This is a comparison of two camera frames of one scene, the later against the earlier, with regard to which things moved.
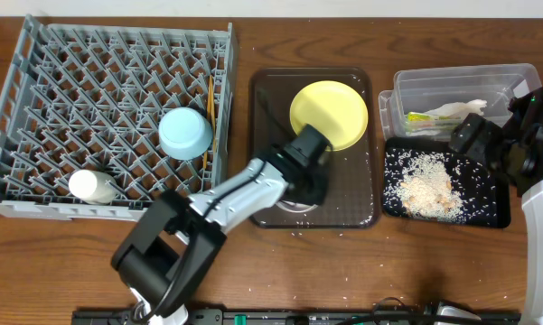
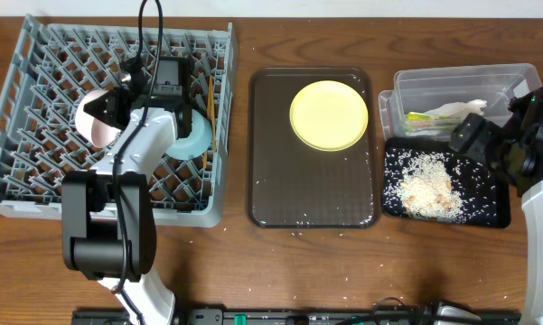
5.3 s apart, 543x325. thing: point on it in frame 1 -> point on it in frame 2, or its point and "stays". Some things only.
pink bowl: x=297 y=208 -> x=94 y=131
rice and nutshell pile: x=420 y=181 stays
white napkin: x=460 y=109 stays
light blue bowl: x=184 y=133 stays
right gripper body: x=489 y=146 stays
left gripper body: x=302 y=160 -> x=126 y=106
